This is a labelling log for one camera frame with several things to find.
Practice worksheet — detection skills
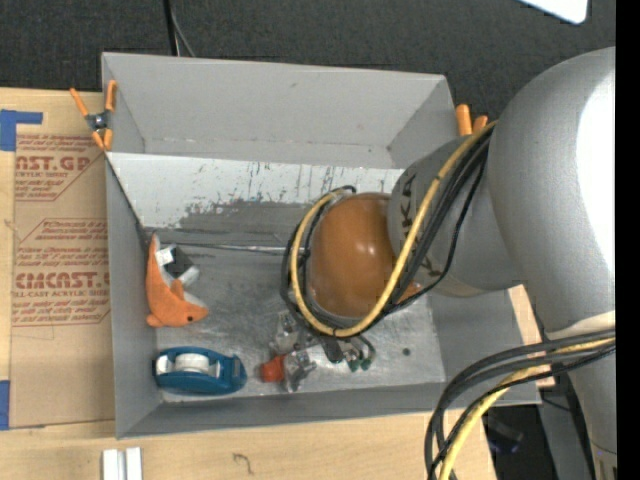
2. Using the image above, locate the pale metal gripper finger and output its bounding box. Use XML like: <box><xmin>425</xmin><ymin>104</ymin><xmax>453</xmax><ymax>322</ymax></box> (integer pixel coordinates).
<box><xmin>269</xmin><ymin>310</ymin><xmax>303</xmax><ymax>353</ymax></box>
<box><xmin>284</xmin><ymin>350</ymin><xmax>318</xmax><ymax>393</ymax></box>

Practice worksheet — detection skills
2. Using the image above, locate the small orange toy fruit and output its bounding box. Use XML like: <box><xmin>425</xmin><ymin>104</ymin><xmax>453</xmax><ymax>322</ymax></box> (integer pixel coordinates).
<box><xmin>258</xmin><ymin>356</ymin><xmax>287</xmax><ymax>383</ymax></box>

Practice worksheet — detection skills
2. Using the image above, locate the blue tape dispenser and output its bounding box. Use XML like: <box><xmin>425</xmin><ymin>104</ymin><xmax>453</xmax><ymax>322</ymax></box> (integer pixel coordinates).
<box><xmin>152</xmin><ymin>346</ymin><xmax>249</xmax><ymax>396</ymax></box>

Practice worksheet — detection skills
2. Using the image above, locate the orange toy fish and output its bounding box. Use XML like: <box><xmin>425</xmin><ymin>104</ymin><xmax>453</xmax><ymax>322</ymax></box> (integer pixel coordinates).
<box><xmin>144</xmin><ymin>232</ymin><xmax>211</xmax><ymax>329</ymax></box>

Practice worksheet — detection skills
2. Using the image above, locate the black and white small box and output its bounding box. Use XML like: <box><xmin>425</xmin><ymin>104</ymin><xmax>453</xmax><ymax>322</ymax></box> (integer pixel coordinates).
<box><xmin>155</xmin><ymin>244</ymin><xmax>201</xmax><ymax>289</ymax></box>

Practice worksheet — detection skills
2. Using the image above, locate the grey metal bin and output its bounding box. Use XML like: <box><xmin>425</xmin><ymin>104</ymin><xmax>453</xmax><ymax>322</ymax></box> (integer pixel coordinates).
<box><xmin>101</xmin><ymin>51</ymin><xmax>542</xmax><ymax>440</ymax></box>

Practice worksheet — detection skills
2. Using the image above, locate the brown cardboard board, red print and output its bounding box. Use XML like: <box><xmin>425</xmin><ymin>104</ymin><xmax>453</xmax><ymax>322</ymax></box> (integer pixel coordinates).
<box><xmin>0</xmin><ymin>86</ymin><xmax>117</xmax><ymax>430</ymax></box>

